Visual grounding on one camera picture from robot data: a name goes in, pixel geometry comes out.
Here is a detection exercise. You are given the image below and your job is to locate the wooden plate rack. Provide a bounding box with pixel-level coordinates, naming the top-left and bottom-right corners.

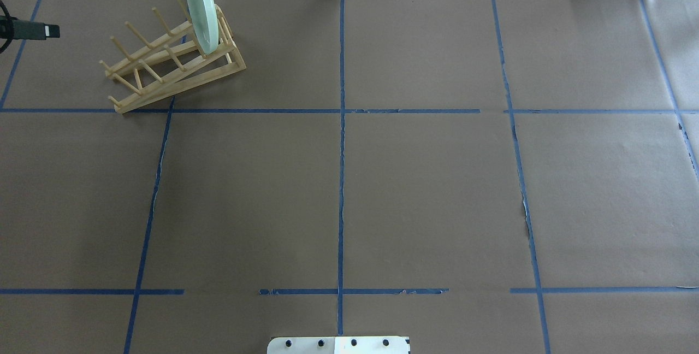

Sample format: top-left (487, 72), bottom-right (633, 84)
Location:
top-left (99, 0), bottom-right (247, 114)

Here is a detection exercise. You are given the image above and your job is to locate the light green plate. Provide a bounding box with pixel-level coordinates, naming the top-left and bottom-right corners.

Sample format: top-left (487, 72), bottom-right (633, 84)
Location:
top-left (187, 0), bottom-right (219, 55)

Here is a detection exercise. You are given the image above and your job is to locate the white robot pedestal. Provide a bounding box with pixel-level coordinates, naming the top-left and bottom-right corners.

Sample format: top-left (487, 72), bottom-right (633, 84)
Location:
top-left (266, 335), bottom-right (411, 353)

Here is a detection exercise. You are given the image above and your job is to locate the brown paper table cover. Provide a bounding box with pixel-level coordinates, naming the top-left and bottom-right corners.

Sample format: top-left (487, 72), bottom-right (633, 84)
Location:
top-left (2, 0), bottom-right (697, 353)

